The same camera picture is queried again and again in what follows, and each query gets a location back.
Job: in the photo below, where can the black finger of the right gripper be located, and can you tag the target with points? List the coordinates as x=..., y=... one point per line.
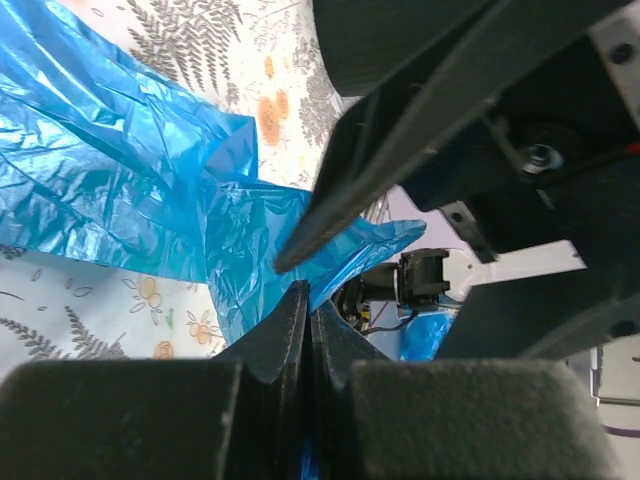
x=413, y=114

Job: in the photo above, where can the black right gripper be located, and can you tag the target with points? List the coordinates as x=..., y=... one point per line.
x=545, y=193

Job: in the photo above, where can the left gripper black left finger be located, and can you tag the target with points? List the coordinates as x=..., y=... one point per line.
x=238, y=415

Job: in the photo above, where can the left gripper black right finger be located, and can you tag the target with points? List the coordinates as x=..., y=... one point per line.
x=487, y=419

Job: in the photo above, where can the floral patterned table mat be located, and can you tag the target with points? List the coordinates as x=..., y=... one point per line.
x=200, y=200

